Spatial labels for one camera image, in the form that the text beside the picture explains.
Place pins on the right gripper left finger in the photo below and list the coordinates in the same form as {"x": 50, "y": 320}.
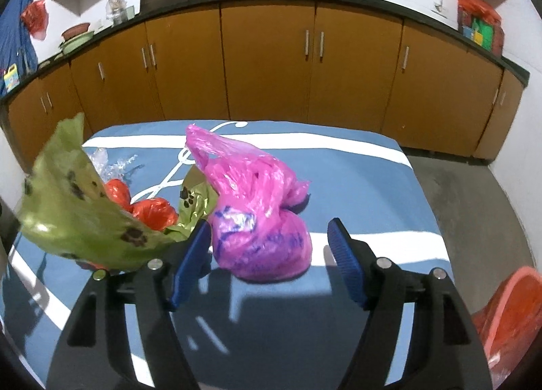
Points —
{"x": 93, "y": 350}

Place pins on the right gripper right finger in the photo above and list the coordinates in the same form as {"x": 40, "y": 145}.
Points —
{"x": 445, "y": 350}

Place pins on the green paw-print plastic bag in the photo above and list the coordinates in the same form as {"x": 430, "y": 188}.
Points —
{"x": 66, "y": 212}

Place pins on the red plastic bag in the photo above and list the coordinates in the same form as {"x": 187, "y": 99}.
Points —
{"x": 155, "y": 213}
{"x": 36, "y": 19}

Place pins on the orange lower kitchen cabinets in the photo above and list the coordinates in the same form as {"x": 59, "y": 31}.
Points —
{"x": 307, "y": 61}

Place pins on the red plastic basket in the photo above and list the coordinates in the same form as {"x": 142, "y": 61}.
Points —
{"x": 509, "y": 323}

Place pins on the large clear bubble wrap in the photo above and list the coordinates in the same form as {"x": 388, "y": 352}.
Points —
{"x": 108, "y": 170}

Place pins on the pink purple plastic bag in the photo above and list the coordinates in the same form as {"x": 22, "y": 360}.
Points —
{"x": 254, "y": 212}

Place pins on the yellow blue detergent bottle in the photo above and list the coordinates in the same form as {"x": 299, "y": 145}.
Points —
{"x": 11, "y": 77}

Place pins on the green basin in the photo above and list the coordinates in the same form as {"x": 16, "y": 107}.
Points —
{"x": 76, "y": 42}

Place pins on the blue curtain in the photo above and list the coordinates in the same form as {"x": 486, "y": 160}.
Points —
{"x": 16, "y": 46}

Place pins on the red basin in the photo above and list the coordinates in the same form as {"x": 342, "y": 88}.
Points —
{"x": 75, "y": 31}

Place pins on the red bag with colourful items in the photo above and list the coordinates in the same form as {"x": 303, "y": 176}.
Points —
{"x": 481, "y": 24}

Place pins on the black countertop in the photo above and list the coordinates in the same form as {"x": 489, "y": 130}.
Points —
{"x": 387, "y": 7}

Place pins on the hanging red plastic bag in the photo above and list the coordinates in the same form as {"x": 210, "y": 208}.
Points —
{"x": 36, "y": 19}

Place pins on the metal cup on counter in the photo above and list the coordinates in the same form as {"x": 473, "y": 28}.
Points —
{"x": 130, "y": 12}

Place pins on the glass jar on counter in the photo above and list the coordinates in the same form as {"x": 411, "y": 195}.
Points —
{"x": 117, "y": 11}

